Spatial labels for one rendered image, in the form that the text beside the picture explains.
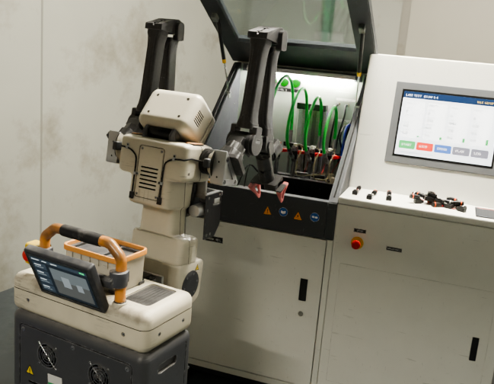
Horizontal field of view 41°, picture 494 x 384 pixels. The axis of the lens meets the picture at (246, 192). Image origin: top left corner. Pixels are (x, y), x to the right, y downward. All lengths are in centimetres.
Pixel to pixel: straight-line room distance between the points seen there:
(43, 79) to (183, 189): 202
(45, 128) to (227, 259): 167
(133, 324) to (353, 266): 116
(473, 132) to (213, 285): 130
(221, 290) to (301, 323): 39
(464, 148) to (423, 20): 253
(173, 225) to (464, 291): 119
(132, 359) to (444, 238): 134
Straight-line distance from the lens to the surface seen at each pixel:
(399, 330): 285
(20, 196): 411
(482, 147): 291
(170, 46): 254
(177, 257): 226
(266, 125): 233
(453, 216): 268
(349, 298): 283
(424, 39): 531
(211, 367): 317
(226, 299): 301
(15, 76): 397
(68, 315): 209
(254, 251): 288
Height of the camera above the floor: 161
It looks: 14 degrees down
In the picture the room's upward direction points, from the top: 5 degrees clockwise
